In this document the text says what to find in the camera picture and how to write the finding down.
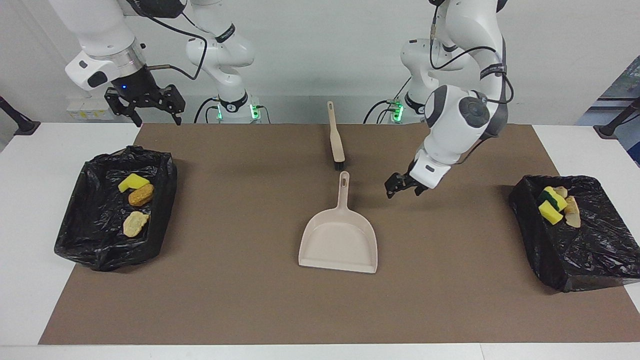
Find brown paper table mat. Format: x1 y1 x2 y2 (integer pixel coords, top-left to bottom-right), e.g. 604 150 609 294
39 123 640 346

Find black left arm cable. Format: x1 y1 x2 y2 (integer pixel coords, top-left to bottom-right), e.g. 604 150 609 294
428 0 515 107

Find oval brown bread roll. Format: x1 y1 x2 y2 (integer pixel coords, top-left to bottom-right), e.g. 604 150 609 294
128 183 156 208

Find black base cable bundle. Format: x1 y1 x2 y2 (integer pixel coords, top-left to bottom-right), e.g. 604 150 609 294
363 88 402 124
193 97 221 124

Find pale crusty bread chunk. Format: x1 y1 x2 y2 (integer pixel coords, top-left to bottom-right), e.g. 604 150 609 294
563 195 582 229

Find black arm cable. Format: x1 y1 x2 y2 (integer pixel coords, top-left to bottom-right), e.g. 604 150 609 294
144 0 209 81
428 0 515 107

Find striped croissant bread piece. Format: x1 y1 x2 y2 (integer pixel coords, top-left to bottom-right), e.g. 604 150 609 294
122 211 151 239

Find beige hand brush black bristles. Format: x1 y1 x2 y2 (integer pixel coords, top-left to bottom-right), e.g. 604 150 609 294
326 100 347 172

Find curved yellow sponge piece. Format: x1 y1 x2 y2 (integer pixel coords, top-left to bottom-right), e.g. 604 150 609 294
538 201 565 226

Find green and yellow sponge piece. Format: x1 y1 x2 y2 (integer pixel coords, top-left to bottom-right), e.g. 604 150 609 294
537 186 569 213

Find black stand foot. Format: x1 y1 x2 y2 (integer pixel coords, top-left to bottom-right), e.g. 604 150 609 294
0 96 41 136
593 97 640 140

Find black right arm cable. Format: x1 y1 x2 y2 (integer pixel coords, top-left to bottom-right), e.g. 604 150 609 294
144 0 209 81

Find notched yellow sponge piece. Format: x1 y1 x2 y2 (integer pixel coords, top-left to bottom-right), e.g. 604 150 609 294
117 173 151 194

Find bin lined with black bag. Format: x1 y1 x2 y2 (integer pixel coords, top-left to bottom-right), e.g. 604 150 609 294
54 145 179 273
508 174 640 293

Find beige plastic dustpan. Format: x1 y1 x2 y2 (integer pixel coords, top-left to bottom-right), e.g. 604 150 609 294
298 171 379 275

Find white box on wall ledge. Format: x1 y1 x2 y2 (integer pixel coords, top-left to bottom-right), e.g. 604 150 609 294
66 96 121 121

